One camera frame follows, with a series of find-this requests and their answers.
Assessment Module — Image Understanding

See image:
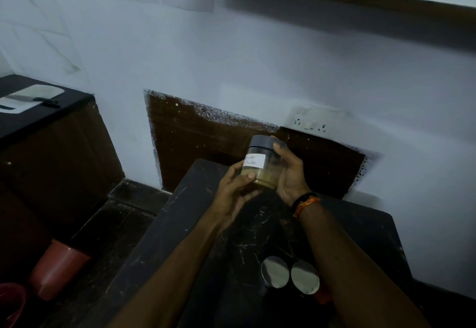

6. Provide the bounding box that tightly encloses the person's left hand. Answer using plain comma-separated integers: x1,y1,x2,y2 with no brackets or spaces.
215,161,263,231

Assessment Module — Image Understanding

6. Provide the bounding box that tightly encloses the person's right hand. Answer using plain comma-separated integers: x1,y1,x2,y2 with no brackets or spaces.
272,136,314,207

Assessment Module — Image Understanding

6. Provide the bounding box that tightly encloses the glass spice jar black lid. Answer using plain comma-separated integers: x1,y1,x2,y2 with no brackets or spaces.
242,134,289,191

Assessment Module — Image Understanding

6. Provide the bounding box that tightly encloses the person's left forearm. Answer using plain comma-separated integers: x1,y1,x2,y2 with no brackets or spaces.
108,215,226,328

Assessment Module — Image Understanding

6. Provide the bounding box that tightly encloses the person's right forearm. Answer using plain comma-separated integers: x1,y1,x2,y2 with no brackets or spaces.
297,199,432,328

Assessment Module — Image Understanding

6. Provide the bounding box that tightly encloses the orange and black thread wristband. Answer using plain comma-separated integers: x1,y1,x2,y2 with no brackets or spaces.
291,192,321,219

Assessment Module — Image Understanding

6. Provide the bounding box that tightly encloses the steel lidded round container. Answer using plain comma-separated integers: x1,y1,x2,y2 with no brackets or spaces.
290,261,320,295
260,256,291,289

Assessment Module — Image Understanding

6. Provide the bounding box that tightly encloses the brown wooden cabinet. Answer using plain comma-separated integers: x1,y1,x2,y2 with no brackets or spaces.
0,75,125,280

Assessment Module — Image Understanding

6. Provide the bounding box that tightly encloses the red plastic bucket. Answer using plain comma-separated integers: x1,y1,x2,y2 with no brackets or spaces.
28,239,91,301

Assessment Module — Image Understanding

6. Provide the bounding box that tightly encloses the white cutting board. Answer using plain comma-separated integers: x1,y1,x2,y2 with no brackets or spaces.
0,84,65,115

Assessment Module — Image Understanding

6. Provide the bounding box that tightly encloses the dark red plastic tub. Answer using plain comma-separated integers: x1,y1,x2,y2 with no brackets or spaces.
0,283,27,328

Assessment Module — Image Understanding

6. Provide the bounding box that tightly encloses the brown wooden wall panel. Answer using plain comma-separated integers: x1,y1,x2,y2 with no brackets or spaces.
144,90,380,200

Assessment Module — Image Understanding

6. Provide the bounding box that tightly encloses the white wall socket panel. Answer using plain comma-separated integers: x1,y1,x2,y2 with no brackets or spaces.
286,105,348,135

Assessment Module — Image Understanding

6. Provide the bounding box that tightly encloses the black handled kitchen knife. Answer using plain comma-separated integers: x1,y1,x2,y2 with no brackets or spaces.
0,95,61,111

